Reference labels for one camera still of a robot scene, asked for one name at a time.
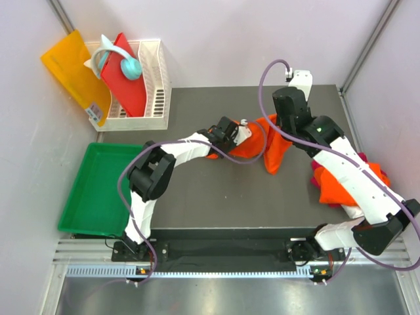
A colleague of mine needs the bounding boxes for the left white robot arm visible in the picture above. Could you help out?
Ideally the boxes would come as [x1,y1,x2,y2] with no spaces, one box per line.
[122,116,252,261]

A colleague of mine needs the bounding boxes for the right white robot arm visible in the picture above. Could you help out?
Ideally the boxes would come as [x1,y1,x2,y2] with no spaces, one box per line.
[272,87,419,260]

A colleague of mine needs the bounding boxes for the red folder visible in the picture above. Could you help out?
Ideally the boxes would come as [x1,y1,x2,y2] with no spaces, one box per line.
[101,33,147,117]

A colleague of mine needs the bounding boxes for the white file organizer basket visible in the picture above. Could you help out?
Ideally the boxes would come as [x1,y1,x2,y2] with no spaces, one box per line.
[89,39,172,133]

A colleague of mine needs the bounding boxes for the teal cat ear headphones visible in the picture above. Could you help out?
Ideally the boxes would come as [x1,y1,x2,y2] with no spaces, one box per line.
[83,35,142,81]

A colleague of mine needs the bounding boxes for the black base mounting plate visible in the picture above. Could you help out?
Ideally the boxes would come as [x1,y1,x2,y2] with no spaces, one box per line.
[111,228,333,272]

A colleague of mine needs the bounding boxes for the green plastic tray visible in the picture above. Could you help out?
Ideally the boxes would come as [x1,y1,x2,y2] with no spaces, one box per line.
[58,142,142,237]

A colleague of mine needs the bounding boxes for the yellow folder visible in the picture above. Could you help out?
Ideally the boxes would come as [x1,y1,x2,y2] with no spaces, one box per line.
[41,30,112,127]

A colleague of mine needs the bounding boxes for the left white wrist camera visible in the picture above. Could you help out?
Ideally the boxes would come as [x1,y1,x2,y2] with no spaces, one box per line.
[234,119,252,146]

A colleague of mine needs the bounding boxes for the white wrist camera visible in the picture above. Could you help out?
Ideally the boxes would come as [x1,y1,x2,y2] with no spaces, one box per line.
[285,68,313,102]
[234,119,252,146]

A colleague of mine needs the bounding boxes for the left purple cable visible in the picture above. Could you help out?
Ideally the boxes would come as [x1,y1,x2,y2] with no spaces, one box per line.
[117,119,268,285]

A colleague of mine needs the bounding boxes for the purple cable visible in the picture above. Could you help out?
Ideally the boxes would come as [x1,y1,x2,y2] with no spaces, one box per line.
[117,119,268,285]
[257,58,420,285]

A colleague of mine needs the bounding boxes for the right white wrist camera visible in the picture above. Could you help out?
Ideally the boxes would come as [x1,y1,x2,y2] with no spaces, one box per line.
[285,68,313,102]

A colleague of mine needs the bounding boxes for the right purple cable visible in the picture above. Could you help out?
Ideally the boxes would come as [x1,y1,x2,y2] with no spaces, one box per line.
[257,58,420,285]

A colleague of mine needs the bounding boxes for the white slotted cable duct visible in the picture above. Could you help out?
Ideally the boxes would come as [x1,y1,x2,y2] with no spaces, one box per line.
[66,264,327,279]

